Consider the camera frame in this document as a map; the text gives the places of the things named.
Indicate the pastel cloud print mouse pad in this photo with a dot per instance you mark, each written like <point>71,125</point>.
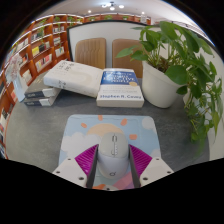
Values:
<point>86,131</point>

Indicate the ceiling chandelier lamp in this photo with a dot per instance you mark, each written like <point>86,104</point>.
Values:
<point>112,6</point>

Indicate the blue and white book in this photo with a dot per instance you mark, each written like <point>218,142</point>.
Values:
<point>120,90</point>

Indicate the orange wooden bookshelf unit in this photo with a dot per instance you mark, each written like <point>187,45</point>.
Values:
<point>40,50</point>

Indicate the white computer mouse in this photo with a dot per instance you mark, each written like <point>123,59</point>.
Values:
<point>112,160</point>

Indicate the tan upholstered chair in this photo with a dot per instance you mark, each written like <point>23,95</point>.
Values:
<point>90,51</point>
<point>125,60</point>

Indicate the recessed ceiling spotlights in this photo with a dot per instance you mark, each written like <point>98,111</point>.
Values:
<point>89,11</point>

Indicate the green plant in white pot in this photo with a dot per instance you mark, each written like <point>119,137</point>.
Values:
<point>161,86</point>

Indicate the thick white book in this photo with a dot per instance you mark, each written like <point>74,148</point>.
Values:
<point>73,77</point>

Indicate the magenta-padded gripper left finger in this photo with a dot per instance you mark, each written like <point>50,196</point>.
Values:
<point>70,171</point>

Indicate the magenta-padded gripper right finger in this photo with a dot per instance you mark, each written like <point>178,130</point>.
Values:
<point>156,170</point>

